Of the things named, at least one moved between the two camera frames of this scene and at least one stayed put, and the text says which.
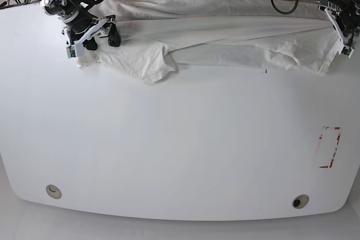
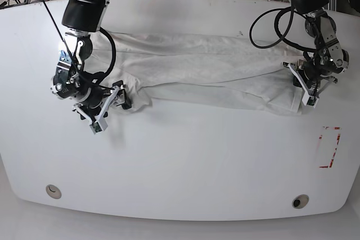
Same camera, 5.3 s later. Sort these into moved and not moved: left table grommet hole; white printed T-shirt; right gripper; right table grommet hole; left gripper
Moved: right gripper; white printed T-shirt; left gripper
Not moved: left table grommet hole; right table grommet hole
